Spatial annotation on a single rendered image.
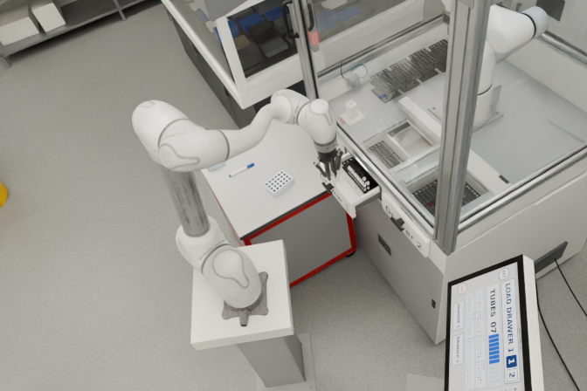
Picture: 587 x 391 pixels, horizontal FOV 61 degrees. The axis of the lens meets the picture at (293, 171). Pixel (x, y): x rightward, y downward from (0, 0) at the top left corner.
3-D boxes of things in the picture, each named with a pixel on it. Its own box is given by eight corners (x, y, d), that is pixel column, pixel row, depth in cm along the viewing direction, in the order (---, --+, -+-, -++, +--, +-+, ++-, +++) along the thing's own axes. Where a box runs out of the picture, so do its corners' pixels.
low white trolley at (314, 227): (273, 308, 281) (238, 237, 223) (230, 231, 319) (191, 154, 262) (360, 257, 292) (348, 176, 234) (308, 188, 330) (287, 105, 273)
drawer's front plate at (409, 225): (425, 257, 195) (426, 243, 186) (382, 208, 213) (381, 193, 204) (429, 256, 195) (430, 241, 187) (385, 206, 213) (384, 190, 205)
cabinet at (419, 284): (436, 353, 251) (445, 277, 190) (329, 213, 315) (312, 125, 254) (579, 257, 269) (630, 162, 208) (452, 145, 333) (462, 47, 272)
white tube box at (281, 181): (274, 198, 233) (273, 193, 231) (264, 188, 238) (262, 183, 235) (294, 182, 237) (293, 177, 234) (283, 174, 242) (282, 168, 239)
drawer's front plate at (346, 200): (352, 219, 212) (350, 204, 203) (318, 176, 230) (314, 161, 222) (355, 217, 212) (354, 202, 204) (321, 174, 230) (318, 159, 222)
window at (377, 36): (436, 231, 182) (456, -4, 109) (318, 104, 235) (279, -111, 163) (438, 230, 182) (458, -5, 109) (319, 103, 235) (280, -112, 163)
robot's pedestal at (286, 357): (258, 401, 251) (213, 346, 193) (255, 342, 270) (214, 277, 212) (316, 392, 248) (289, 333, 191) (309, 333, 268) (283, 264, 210)
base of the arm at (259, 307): (221, 330, 189) (217, 324, 184) (224, 277, 203) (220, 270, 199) (268, 325, 187) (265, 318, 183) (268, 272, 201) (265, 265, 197)
